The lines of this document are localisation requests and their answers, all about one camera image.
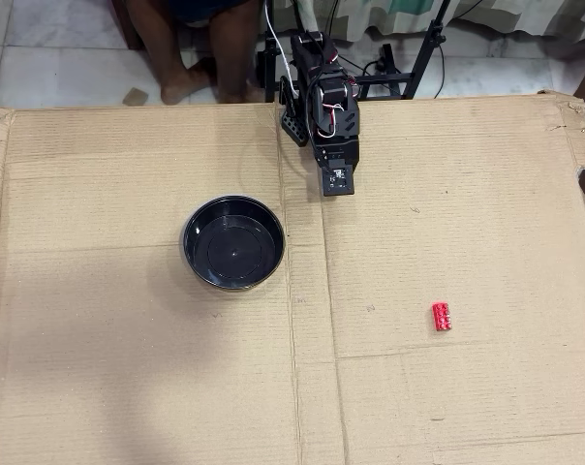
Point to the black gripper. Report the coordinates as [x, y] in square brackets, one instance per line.
[297, 130]

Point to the red lego block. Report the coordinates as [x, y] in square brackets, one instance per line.
[442, 317]

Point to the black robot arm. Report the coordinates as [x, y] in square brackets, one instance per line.
[304, 63]

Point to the black round bin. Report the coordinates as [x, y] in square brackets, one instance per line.
[234, 247]

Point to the brown cardboard sheet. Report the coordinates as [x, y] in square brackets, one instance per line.
[418, 252]

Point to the black tripod stand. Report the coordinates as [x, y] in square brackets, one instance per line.
[425, 53]

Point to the person's bare leg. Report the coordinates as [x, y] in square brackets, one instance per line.
[164, 58]
[232, 53]

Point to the blue shorts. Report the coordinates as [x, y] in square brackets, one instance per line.
[200, 9]

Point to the green white bed sheet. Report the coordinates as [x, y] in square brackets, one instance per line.
[491, 14]

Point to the small cardboard scrap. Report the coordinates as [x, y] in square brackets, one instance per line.
[134, 96]

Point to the black wrist camera board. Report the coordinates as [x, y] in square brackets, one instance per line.
[338, 180]

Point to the black metal frame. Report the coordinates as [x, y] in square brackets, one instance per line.
[268, 72]

